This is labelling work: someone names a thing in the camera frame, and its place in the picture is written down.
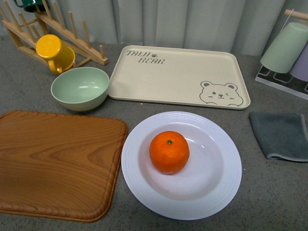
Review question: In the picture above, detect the yellow mug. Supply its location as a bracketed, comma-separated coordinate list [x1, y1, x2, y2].
[36, 34, 76, 75]

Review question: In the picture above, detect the white wire cup rack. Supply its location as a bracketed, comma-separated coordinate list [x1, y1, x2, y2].
[255, 20, 308, 100]

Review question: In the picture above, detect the orange fruit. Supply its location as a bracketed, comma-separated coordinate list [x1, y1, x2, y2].
[149, 131, 190, 175]

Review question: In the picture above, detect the brown wooden tray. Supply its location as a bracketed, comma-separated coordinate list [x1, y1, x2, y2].
[0, 110, 128, 222]

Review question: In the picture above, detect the light green bowl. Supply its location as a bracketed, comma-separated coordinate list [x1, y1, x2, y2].
[51, 67, 110, 112]

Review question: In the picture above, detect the dark green mug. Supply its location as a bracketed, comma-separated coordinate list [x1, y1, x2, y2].
[13, 0, 48, 13]

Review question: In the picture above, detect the beige bear serving tray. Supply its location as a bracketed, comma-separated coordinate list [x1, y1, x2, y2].
[109, 45, 251, 110]

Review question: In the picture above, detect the purple plastic cup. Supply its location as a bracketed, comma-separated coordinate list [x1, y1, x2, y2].
[290, 44, 308, 82]

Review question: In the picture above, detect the white round plate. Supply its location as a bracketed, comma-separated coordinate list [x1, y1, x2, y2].
[121, 111, 242, 220]

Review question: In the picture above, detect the wooden dish rack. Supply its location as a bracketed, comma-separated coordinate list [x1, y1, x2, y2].
[0, 0, 109, 67]

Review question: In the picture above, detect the green plastic cup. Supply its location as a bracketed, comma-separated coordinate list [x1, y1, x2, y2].
[260, 22, 308, 73]

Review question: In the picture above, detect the grey folded cloth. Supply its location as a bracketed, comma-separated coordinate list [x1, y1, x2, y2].
[249, 112, 308, 162]

